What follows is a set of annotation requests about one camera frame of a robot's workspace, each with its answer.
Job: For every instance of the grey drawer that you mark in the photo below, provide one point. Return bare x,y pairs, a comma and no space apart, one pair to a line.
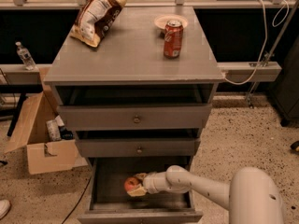
148,145
133,108
110,204

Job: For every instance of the can inside cardboard box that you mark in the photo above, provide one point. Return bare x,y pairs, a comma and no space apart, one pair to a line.
53,130

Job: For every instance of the white shoe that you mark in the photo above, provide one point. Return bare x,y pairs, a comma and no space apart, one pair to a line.
4,207

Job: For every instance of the red apple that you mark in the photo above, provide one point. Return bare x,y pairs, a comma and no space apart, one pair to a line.
131,183

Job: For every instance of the red soda can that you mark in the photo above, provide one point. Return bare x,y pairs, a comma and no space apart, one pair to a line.
173,34

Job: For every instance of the grey middle drawer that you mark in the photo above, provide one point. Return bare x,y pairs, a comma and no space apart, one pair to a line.
148,145

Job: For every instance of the clear water bottle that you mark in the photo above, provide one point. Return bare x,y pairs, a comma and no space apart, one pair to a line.
25,56

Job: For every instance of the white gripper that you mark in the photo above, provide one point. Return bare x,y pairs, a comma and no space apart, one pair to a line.
150,182

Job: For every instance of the grey top drawer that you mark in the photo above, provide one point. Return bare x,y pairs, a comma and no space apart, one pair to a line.
133,108

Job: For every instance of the brown chip bag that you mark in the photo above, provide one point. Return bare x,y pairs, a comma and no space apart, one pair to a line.
95,19

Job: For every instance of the grey drawer cabinet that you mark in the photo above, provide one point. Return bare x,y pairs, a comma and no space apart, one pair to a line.
132,54

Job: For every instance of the small white bowl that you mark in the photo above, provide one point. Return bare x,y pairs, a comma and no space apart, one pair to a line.
161,21

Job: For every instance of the grey bottom drawer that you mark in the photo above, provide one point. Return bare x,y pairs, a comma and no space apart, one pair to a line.
110,204

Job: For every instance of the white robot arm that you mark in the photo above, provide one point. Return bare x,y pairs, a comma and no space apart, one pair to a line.
251,197

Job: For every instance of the open cardboard box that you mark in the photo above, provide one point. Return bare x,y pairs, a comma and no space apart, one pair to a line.
31,132

